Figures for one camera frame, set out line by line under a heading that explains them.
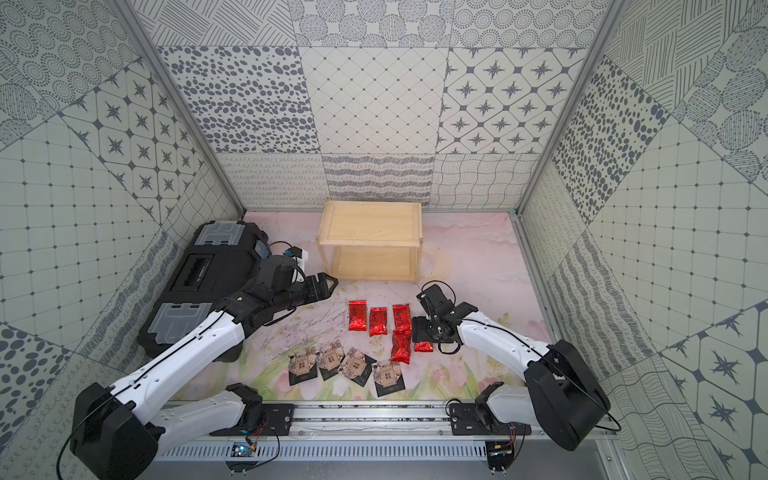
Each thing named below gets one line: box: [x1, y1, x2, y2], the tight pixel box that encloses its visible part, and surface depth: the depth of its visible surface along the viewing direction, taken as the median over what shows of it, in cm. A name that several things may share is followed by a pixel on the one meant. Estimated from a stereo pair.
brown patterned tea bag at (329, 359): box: [318, 340, 345, 381], surface depth 85 cm
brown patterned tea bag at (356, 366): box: [340, 348, 377, 387], surface depth 84 cm
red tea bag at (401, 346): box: [390, 330, 412, 365], surface depth 86 cm
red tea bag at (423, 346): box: [414, 341, 433, 352], surface depth 85 cm
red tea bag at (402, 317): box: [392, 304, 412, 331], surface depth 92 cm
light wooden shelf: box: [316, 199, 423, 284], surface depth 92 cm
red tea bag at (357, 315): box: [349, 300, 367, 331], surface depth 92 cm
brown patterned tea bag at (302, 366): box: [288, 350, 319, 386], surface depth 84 cm
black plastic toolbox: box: [140, 221, 270, 353], surface depth 83 cm
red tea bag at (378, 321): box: [369, 307, 388, 337], surface depth 90 cm
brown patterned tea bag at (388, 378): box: [372, 360, 406, 397], surface depth 83 cm
